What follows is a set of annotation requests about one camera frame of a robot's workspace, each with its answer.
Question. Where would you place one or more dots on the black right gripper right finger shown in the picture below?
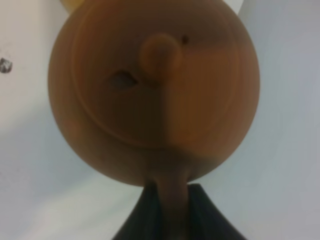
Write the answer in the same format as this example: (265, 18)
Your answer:
(204, 221)

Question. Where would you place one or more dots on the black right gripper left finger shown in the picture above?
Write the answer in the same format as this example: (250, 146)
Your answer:
(145, 221)

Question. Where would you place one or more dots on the brown clay teapot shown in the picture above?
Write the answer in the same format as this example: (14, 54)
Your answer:
(154, 92)

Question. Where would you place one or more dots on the orange coaster under back cup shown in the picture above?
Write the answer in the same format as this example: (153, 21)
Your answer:
(71, 5)

